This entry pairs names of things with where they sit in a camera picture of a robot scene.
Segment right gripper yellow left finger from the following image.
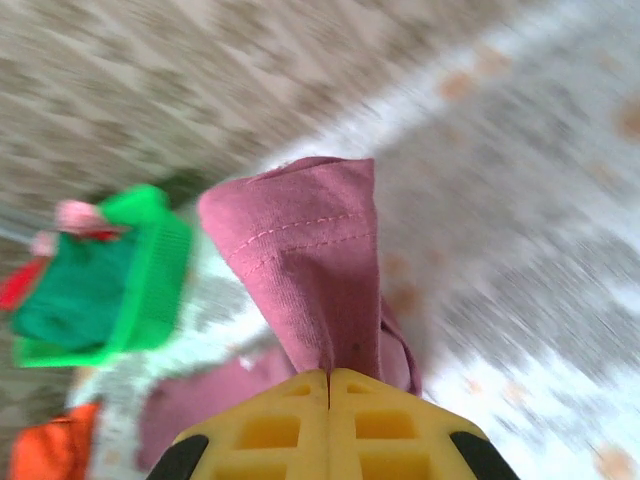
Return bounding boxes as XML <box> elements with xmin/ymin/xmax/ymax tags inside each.
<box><xmin>147</xmin><ymin>368</ymin><xmax>330</xmax><ymax>480</ymax></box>

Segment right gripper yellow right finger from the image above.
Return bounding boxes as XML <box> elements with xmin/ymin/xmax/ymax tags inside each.
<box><xmin>327</xmin><ymin>367</ymin><xmax>522</xmax><ymax>480</ymax></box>

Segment mauve t-shirt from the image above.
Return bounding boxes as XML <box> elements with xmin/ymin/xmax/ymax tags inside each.
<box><xmin>136</xmin><ymin>155</ymin><xmax>425</xmax><ymax>472</ymax></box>

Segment green plastic basket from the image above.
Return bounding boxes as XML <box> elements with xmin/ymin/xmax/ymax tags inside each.
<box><xmin>12</xmin><ymin>183</ymin><xmax>195</xmax><ymax>370</ymax></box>

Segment orange folded t-shirt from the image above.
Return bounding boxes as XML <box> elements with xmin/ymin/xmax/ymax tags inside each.
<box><xmin>8</xmin><ymin>401</ymin><xmax>102</xmax><ymax>480</ymax></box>

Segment green t-shirt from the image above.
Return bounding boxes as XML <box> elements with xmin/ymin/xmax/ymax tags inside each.
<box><xmin>11</xmin><ymin>230</ymin><xmax>137</xmax><ymax>352</ymax></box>

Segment red t-shirt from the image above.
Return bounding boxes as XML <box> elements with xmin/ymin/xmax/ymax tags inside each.
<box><xmin>0</xmin><ymin>258</ymin><xmax>45</xmax><ymax>312</ymax></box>

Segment light pink t-shirt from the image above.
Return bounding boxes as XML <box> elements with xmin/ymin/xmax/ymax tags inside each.
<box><xmin>30</xmin><ymin>198</ymin><xmax>107</xmax><ymax>257</ymax></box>

